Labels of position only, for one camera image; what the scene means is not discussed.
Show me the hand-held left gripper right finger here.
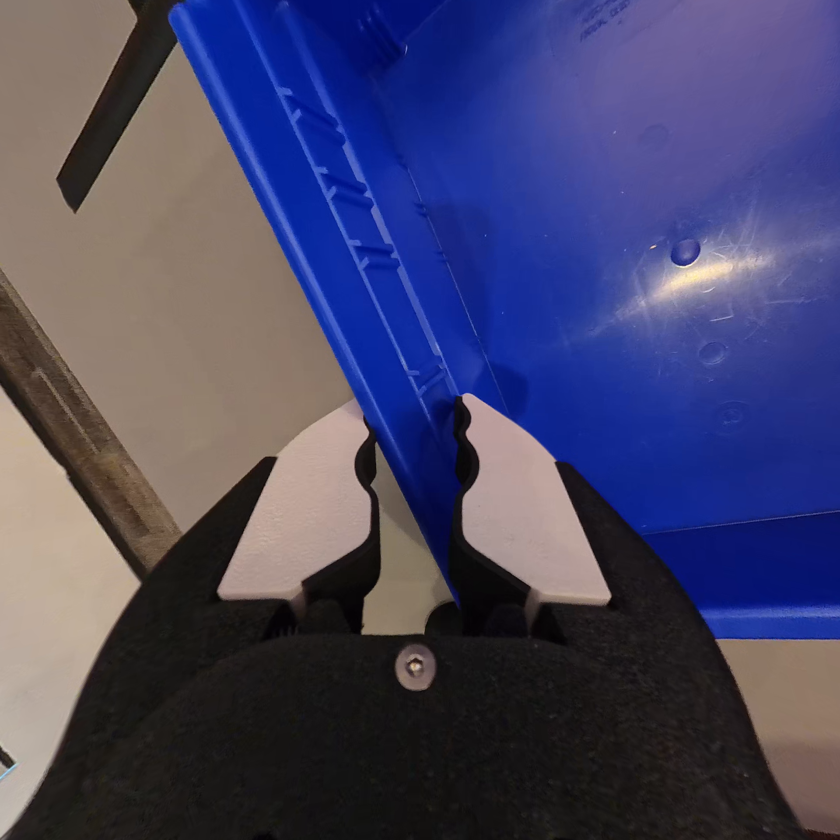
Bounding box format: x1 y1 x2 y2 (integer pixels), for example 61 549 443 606
448 394 613 641

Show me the blue plastic bin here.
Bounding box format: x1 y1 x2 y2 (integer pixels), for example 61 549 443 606
167 0 840 641

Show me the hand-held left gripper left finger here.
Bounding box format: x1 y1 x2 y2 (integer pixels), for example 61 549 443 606
217 399 382 634

